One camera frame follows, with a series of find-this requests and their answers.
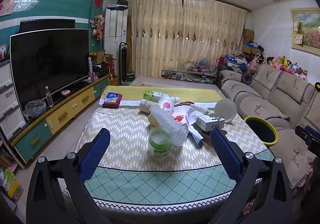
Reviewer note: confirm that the white paper towel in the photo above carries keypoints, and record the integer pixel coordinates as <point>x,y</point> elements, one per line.
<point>192,113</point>

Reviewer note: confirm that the small pink box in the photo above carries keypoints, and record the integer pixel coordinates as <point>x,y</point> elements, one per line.
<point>94,78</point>

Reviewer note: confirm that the small pink object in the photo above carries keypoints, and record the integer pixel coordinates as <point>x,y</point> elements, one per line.
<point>65,92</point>

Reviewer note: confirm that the black hat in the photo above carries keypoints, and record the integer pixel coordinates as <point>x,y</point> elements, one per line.
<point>247,78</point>

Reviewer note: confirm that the green and white bottle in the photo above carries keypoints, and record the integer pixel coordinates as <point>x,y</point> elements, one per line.
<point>152,95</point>

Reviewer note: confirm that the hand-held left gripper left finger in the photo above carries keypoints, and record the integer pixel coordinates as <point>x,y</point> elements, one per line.
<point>100,149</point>

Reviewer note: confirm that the white lettered paper cup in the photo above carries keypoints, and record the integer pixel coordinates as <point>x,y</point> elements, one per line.
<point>147,106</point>

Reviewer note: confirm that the black bin with yellow rim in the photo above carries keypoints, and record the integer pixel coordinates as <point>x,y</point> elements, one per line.
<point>262,131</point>

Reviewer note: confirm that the hanging flower decoration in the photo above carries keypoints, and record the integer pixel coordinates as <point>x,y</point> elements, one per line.
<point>97,26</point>

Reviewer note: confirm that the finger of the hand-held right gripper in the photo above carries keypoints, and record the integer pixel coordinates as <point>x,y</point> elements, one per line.
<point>311,130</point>
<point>302,134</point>

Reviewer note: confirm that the framed flower painting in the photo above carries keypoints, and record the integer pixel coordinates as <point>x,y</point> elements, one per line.
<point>308,31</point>

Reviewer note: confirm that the beige round container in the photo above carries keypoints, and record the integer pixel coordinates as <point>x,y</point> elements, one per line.
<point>152,119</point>

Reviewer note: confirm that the black and white tube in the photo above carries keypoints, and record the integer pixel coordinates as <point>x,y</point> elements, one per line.
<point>90,65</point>

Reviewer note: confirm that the white box with olive print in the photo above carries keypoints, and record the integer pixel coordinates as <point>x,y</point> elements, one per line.
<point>208,121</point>

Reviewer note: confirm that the clear water bottle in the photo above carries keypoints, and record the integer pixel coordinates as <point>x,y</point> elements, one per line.
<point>49,98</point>

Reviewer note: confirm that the low glass table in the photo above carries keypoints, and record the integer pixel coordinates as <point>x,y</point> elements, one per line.
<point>187,76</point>

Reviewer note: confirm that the open cardboard boxes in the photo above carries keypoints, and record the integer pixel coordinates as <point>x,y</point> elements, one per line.
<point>101,56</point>

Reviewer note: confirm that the pink wall picture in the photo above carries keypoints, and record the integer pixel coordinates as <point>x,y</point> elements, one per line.
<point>7,4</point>

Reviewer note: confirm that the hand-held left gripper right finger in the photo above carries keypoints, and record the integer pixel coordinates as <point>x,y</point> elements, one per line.
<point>221,149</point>

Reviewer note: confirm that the pile of plush toys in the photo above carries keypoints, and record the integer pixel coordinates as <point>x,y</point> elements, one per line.
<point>280,63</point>

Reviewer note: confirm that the row of books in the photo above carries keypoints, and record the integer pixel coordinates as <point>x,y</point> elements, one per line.
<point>7,176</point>

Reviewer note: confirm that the beige curtains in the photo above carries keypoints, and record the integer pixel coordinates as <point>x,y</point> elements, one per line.
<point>187,34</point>

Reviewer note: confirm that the white standing air conditioner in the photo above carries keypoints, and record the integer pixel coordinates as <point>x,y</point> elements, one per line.
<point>112,39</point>

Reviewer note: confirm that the glass bowl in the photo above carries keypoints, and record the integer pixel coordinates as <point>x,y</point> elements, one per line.
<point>35,109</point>

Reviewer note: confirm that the black box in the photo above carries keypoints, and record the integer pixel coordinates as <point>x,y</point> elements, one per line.
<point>123,3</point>

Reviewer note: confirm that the black and yellow plush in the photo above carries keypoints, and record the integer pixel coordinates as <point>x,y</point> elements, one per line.
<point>317,85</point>

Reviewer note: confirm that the patterned tablecloth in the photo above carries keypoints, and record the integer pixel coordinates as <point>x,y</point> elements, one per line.
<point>125,126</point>

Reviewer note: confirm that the teal and yellow TV cabinet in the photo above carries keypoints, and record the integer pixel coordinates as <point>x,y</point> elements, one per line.
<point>65,111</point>

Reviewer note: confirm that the beige sofa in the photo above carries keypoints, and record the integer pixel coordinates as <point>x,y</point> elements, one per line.
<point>275,99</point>

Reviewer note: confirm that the white plastic drawer unit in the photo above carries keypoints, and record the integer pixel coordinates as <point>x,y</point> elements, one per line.
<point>10,99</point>

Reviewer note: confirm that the small yellow bin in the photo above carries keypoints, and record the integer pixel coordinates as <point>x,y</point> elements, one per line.
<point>113,82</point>

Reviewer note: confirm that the small photo frame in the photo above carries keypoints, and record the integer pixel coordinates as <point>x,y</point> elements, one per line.
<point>3,52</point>

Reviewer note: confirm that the blue starred bag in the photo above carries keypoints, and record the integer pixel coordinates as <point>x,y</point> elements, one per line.
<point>233,59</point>

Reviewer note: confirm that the large black television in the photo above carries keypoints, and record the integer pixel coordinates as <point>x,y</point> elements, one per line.
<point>50,64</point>

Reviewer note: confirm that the white paper bowl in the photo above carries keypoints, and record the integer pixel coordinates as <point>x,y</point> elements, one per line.
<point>225,111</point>

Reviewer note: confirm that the black monitor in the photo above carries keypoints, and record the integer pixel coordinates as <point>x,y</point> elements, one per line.
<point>47,24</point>

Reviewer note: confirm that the green box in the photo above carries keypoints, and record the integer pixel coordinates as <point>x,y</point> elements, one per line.
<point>130,77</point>

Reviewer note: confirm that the white foam fruit net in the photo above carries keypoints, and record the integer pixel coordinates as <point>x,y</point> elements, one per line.
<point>172,126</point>

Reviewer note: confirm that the stack of cardboard boxes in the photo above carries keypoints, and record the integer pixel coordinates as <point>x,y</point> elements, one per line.
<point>248,36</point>

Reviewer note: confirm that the black tower fan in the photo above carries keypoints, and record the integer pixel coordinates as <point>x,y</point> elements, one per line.
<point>124,64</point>

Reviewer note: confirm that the red round wall ornament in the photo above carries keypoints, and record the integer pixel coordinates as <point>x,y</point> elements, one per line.
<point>98,1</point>

